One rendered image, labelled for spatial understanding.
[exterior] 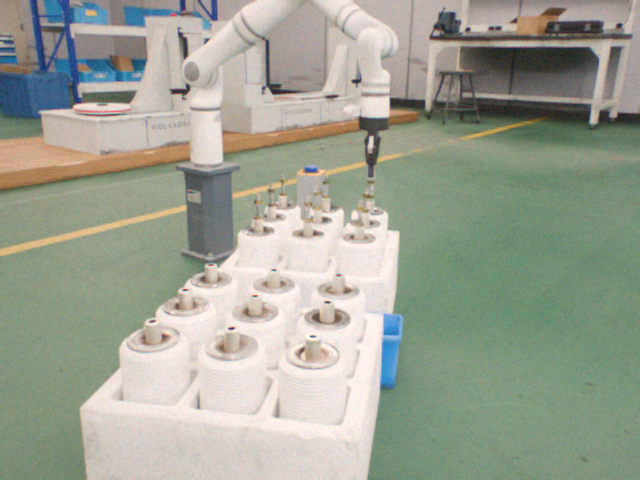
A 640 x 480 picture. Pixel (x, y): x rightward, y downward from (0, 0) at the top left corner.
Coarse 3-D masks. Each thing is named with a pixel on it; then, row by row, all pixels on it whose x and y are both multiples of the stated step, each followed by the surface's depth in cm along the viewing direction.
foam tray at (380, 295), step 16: (336, 256) 144; (384, 256) 145; (240, 272) 134; (256, 272) 134; (288, 272) 134; (304, 272) 134; (336, 272) 138; (384, 272) 135; (240, 288) 135; (304, 288) 132; (368, 288) 130; (384, 288) 129; (304, 304) 134; (368, 304) 131; (384, 304) 130
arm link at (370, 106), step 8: (368, 96) 145; (376, 96) 145; (384, 96) 145; (360, 104) 148; (368, 104) 145; (376, 104) 145; (384, 104) 146; (344, 112) 146; (352, 112) 146; (360, 112) 148; (368, 112) 146; (376, 112) 146; (384, 112) 146
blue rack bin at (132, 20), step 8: (128, 8) 652; (136, 8) 642; (144, 8) 677; (160, 8) 674; (128, 16) 656; (136, 16) 647; (144, 16) 638; (152, 16) 685; (160, 16) 676; (128, 24) 660; (136, 24) 651; (144, 24) 642
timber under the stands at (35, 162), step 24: (408, 120) 553; (0, 144) 347; (24, 144) 349; (48, 144) 350; (240, 144) 389; (264, 144) 407; (0, 168) 284; (24, 168) 285; (48, 168) 292; (72, 168) 301; (96, 168) 312; (120, 168) 323
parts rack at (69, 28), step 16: (32, 0) 587; (64, 0) 555; (32, 16) 592; (48, 16) 578; (64, 16) 560; (48, 32) 606; (64, 32) 573; (80, 32) 571; (96, 32) 583; (112, 32) 596; (128, 32) 610; (144, 32) 624; (208, 32) 689; (48, 64) 602; (80, 96) 582
